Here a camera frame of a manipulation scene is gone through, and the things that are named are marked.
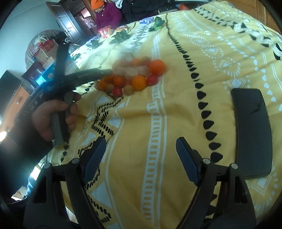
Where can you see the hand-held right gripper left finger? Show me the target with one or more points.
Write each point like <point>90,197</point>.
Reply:
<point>94,158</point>

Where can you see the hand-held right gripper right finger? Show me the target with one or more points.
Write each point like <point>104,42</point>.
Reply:
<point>187,160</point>

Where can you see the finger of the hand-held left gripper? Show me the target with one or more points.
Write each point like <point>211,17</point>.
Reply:
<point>94,73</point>
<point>61,59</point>

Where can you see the red cherry tomato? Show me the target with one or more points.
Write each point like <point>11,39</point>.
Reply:
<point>152,79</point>
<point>117,91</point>

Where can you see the group of brown longans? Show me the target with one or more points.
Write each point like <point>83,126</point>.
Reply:
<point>128,89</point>

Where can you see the pile of oranges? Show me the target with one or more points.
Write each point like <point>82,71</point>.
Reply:
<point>139,82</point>

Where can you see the person's left forearm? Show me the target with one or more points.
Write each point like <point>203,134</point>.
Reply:
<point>19,154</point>

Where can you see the person's left hand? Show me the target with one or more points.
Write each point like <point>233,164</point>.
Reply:
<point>43,119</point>

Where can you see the stack of gift boxes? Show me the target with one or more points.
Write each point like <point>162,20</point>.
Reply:
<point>44,49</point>

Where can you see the blue and green cardboard box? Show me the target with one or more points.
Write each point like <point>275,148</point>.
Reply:
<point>47,74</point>

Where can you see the green leafy vegetable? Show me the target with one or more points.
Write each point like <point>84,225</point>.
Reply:
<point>157,23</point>
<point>120,36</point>
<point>94,41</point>

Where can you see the dark wooden wardrobe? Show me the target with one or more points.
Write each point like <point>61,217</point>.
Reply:
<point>66,19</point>

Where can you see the red instant noodle cup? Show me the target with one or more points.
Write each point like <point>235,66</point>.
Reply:
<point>105,31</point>

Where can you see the orange snack packet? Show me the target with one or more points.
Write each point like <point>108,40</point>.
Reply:
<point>122,27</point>

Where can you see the yellow patterned blanket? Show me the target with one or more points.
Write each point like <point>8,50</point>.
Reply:
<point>176,105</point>

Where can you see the blue small packet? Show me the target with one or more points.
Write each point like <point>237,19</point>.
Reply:
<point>147,21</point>

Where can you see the wooden headboard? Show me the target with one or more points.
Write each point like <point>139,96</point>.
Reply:
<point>264,11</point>

